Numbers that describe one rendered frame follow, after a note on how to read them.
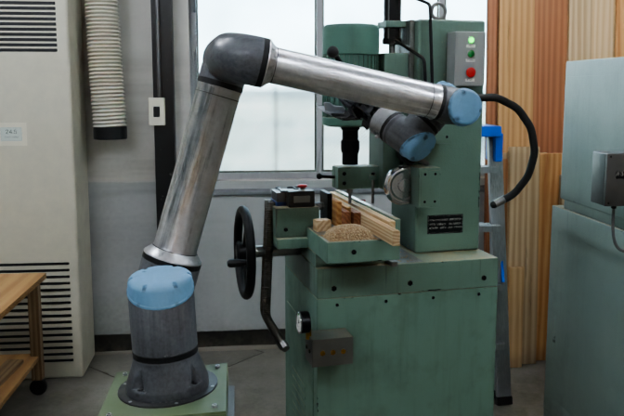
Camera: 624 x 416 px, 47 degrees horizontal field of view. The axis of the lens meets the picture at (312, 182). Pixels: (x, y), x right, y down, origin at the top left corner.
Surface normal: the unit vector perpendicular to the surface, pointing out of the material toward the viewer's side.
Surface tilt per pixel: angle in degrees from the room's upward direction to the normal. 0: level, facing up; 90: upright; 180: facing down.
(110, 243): 90
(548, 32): 87
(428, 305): 90
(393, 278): 90
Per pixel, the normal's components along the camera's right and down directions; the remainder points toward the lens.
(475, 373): 0.25, 0.12
